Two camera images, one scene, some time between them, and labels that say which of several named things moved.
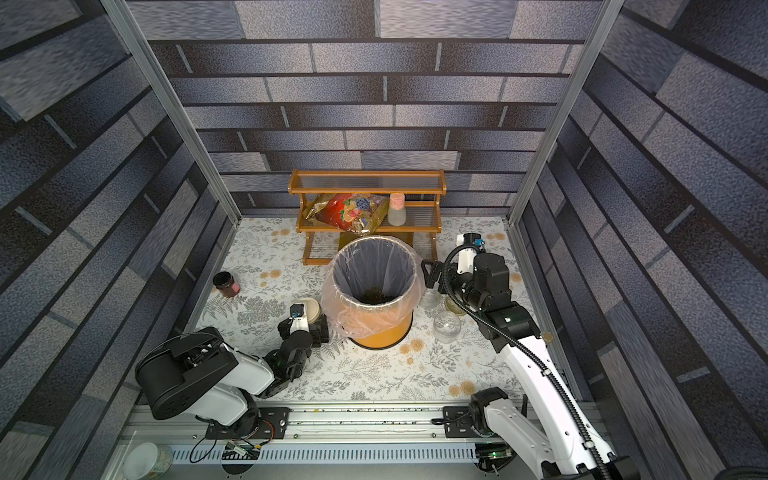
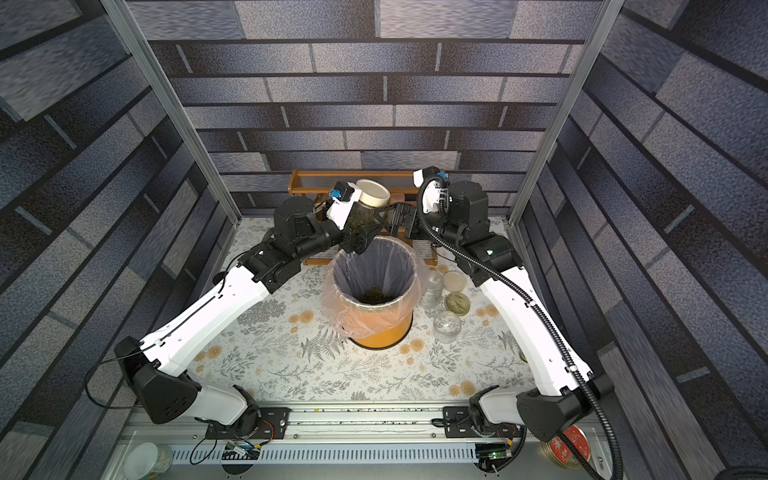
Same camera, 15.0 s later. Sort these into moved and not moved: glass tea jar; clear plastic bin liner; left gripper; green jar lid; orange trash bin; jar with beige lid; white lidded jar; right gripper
Moved: right gripper; left gripper
Not moved: glass tea jar; green jar lid; jar with beige lid; orange trash bin; white lidded jar; clear plastic bin liner
